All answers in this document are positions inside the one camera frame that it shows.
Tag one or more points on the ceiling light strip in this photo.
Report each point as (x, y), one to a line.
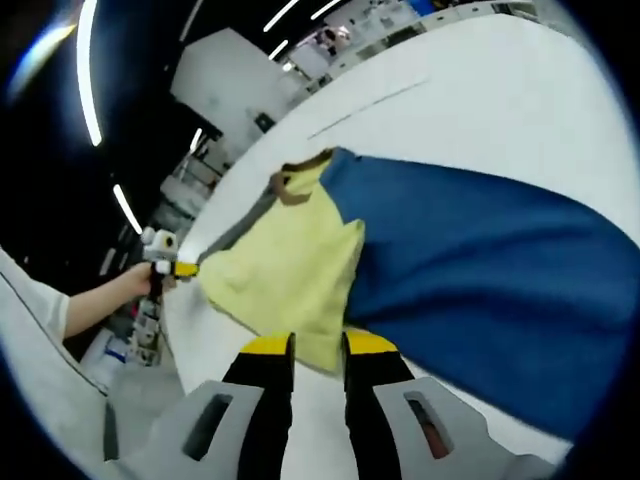
(196, 139)
(327, 9)
(278, 50)
(82, 75)
(126, 209)
(280, 16)

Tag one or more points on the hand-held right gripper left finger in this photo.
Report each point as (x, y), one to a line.
(270, 400)

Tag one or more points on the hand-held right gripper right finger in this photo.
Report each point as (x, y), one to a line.
(370, 400)

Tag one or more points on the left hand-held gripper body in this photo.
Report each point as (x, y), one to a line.
(160, 245)

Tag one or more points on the dark hanging item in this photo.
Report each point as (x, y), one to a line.
(263, 122)

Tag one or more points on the white flat strip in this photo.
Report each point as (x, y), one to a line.
(370, 106)

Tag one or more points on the yellow blue grey garment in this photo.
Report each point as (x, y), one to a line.
(475, 275)

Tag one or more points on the blue storage bin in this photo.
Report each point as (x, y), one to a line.
(424, 4)

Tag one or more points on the person's left hand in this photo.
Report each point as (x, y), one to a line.
(139, 281)

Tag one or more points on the white square pillar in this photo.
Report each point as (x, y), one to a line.
(225, 80)

